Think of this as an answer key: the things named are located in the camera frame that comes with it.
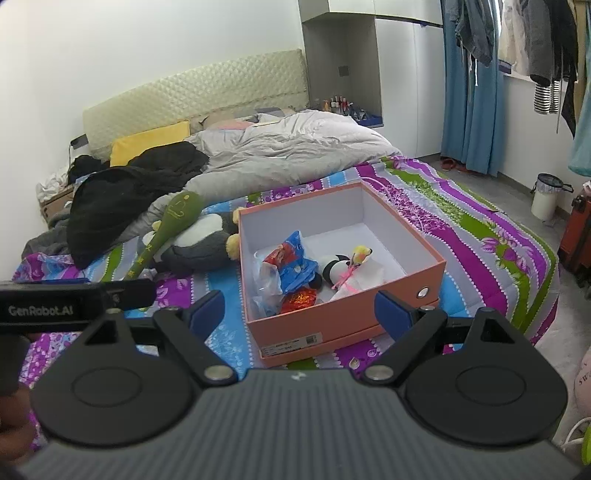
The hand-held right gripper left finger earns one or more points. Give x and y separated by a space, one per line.
207 314

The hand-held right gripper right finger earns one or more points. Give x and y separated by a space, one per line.
392 311

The white tissue paper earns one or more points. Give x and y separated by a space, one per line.
367 277

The pink cardboard box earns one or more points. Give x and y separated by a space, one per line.
323 327

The panda plush toy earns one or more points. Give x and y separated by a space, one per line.
332 270

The red foil packet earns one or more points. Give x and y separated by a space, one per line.
298 302

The blue snack packet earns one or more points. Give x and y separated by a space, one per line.
295 267

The person's left hand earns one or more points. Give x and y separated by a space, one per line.
14 429

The penguin plush toy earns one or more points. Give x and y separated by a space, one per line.
203 244

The dark grey blanket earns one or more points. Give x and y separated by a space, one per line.
46 237

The brown cardboard box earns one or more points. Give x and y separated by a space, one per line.
55 205

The striped floral bedsheet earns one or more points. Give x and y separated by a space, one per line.
461 230

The green plush spoon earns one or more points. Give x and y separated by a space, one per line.
182 210

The white crumpled cloth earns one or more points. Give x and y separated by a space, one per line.
51 184

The black jacket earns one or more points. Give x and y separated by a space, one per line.
115 198

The black bundled clothing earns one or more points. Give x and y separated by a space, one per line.
87 166

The red slippers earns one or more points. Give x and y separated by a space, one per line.
450 164

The yellow pillow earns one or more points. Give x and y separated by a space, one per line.
147 143

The grey duvet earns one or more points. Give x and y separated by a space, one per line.
300 147

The white trash bin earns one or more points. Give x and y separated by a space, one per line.
547 201

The pink pillow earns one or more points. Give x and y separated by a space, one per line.
231 123

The red suitcase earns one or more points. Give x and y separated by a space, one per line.
577 235

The white bag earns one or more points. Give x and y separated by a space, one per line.
584 383

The blue curtain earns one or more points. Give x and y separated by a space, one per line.
475 115

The row of small bottles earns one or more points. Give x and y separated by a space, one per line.
339 104

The beige padded headboard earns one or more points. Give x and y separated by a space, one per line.
207 87

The hanging teal garment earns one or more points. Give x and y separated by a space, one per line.
582 138

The grey wardrobe with niche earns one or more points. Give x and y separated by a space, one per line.
346 46

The hanging denim jacket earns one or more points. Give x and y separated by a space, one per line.
478 27

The hanging cream jacket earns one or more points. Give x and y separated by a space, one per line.
515 41

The hanging grey striped coat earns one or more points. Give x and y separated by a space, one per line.
545 46

